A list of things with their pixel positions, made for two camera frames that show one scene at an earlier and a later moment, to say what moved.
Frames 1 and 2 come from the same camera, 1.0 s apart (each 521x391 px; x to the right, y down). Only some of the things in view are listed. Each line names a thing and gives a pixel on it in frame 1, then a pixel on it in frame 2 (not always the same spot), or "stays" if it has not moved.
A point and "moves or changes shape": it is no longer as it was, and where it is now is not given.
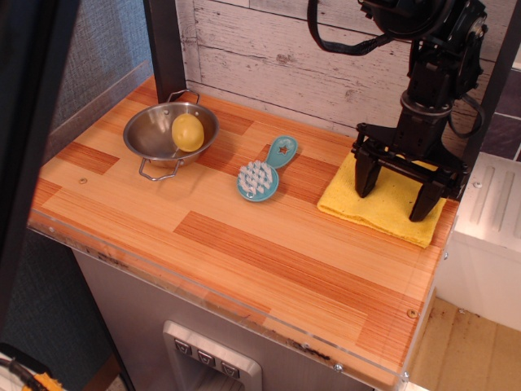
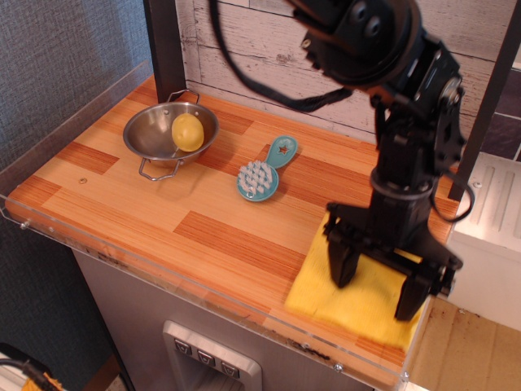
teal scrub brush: x=258 y=181 stays
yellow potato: x=187 y=132 stays
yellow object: x=49 y=383 to x=29 y=385
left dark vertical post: x=166 y=47 stays
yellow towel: x=387 y=205 moves or changes shape
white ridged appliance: x=482 y=274 stays
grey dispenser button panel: x=199 y=362 stays
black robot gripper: x=415 y=146 to x=394 y=229
